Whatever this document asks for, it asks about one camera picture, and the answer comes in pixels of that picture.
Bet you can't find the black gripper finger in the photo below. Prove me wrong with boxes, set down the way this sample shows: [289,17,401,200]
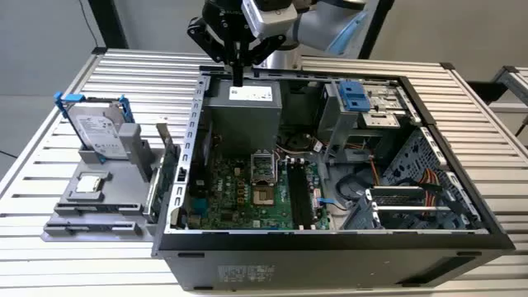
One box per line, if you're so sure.
[186,17,238,87]
[237,35,286,87]

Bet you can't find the blue RAM stick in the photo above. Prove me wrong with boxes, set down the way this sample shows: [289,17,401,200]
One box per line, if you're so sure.
[46,223,137,233]

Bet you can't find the metal optical drive cage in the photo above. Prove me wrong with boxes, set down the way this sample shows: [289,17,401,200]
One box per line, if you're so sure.
[318,79,416,163]

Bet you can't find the grey power supply unit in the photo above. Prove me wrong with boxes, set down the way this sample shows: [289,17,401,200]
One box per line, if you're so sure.
[204,79,284,155]

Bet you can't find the blue drive latch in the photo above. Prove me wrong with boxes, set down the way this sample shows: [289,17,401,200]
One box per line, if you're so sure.
[338,79,370,113]

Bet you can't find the round black speaker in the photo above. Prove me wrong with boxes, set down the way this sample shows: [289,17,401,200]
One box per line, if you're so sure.
[284,132,314,153]

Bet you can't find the blue disk carrier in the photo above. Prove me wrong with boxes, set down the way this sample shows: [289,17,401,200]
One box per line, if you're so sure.
[53,91,134,163]

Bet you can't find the metal socket cover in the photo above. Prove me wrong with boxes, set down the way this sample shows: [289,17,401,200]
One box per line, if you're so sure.
[249,148,276,186]

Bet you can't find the silver hard disk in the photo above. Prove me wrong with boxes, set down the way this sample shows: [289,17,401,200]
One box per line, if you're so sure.
[65,101,129,160]

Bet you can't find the green graphics card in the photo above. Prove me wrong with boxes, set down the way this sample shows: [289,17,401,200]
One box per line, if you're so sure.
[141,123,182,224]

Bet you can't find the grey parts rack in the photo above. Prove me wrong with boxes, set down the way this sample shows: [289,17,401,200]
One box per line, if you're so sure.
[38,123,182,244]

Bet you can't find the CPU socket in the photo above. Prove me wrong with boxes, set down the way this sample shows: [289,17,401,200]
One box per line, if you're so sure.
[250,184,277,208]

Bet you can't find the silver CPU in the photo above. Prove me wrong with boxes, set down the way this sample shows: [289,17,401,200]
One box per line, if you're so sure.
[76,174,102,193]

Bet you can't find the green motherboard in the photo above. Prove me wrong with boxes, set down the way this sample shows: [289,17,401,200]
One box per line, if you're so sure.
[186,156,330,231]

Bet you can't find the grey disk bay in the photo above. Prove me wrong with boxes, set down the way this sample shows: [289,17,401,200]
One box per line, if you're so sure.
[341,184,481,231]

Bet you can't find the neighbouring aluminium table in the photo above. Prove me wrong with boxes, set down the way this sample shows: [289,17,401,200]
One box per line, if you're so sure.
[488,64,528,137]

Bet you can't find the open black PC case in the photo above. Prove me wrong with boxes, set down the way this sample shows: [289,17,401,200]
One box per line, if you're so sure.
[150,64,516,291]

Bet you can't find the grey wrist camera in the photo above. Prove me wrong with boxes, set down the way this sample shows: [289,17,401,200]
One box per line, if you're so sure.
[241,0,298,40]

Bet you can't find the black frame post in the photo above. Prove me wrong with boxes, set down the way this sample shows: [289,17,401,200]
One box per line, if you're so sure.
[358,0,394,59]
[88,0,129,50]

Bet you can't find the thin orange wire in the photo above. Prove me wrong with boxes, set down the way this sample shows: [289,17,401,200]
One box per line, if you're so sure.
[368,156,381,186]

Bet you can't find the coiled black cables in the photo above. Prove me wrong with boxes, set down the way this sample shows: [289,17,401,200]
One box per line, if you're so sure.
[336,171,374,207]

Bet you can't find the black table bracket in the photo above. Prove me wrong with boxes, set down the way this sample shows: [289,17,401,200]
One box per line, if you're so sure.
[465,80,508,103]

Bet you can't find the orange yellow wire bundle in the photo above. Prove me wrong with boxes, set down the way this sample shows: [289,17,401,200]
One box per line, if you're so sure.
[416,168,445,213]

